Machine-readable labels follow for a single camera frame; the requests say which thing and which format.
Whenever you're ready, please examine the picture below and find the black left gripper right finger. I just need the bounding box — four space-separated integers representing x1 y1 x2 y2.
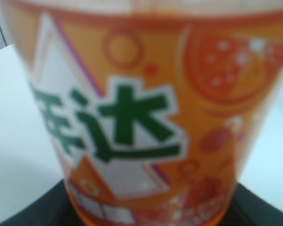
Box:
226 184 283 226

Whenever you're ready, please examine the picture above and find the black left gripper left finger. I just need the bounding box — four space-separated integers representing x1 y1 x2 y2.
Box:
0 181 75 226

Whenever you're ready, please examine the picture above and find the orange soda plastic bottle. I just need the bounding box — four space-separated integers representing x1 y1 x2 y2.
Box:
0 0 283 226

